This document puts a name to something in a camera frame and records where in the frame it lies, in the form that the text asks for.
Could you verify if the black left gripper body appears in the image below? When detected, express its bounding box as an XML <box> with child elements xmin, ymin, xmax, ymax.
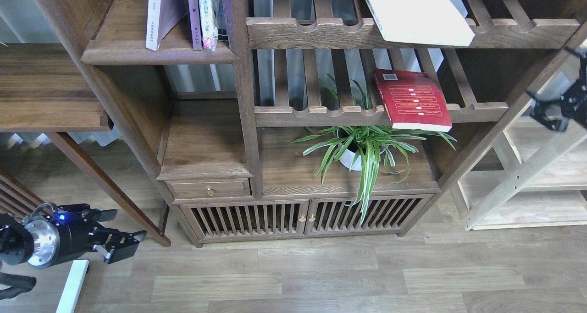
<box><xmin>25</xmin><ymin>211</ymin><xmax>104</xmax><ymax>269</ymax></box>

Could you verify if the dark wooden bookshelf cabinet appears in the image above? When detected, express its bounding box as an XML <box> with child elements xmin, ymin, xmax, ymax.
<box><xmin>36</xmin><ymin>0</ymin><xmax>586</xmax><ymax>247</ymax></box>

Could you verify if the thin mauve upright book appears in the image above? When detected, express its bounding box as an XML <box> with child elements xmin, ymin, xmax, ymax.
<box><xmin>188</xmin><ymin>0</ymin><xmax>203</xmax><ymax>50</ymax></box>

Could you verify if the white robot base bar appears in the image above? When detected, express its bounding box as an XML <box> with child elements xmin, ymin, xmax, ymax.
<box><xmin>55</xmin><ymin>259</ymin><xmax>89</xmax><ymax>313</ymax></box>

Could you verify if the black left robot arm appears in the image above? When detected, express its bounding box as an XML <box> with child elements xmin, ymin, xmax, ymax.
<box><xmin>0</xmin><ymin>202</ymin><xmax>147</xmax><ymax>269</ymax></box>

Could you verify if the dark upright book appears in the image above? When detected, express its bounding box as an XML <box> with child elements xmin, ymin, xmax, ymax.
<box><xmin>215</xmin><ymin>0</ymin><xmax>228</xmax><ymax>42</ymax></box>

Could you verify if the white pink upright book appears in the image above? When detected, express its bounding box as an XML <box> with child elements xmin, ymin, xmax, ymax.
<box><xmin>199</xmin><ymin>0</ymin><xmax>219</xmax><ymax>51</ymax></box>

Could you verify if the white book with green cover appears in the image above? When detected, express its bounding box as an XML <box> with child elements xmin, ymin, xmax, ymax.
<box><xmin>365</xmin><ymin>0</ymin><xmax>475</xmax><ymax>46</ymax></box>

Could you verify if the brass drawer knob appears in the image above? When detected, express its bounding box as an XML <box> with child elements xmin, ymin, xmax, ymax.
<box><xmin>205</xmin><ymin>186</ymin><xmax>216</xmax><ymax>197</ymax></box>

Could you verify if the green spider plant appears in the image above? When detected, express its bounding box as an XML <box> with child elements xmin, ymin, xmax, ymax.
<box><xmin>288</xmin><ymin>74</ymin><xmax>457</xmax><ymax>225</ymax></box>

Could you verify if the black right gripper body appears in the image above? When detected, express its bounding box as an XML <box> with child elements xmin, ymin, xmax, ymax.
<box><xmin>564</xmin><ymin>59</ymin><xmax>587</xmax><ymax>128</ymax></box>

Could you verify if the red hardcover book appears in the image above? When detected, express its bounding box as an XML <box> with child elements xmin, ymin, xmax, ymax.
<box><xmin>374</xmin><ymin>68</ymin><xmax>453</xmax><ymax>132</ymax></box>

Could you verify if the lavender paperback book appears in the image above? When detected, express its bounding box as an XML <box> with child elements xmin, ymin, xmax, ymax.
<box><xmin>145</xmin><ymin>0</ymin><xmax>188</xmax><ymax>51</ymax></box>

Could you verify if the light wooden shelf rack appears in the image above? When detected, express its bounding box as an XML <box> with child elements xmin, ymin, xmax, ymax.
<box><xmin>449</xmin><ymin>38</ymin><xmax>587</xmax><ymax>231</ymax></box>

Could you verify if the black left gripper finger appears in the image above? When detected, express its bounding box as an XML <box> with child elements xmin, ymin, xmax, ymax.
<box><xmin>94</xmin><ymin>230</ymin><xmax>147</xmax><ymax>264</ymax></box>
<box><xmin>60</xmin><ymin>204</ymin><xmax>118</xmax><ymax>222</ymax></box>

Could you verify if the white plant pot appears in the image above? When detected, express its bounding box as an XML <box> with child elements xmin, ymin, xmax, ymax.
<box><xmin>335</xmin><ymin>126</ymin><xmax>377</xmax><ymax>171</ymax></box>

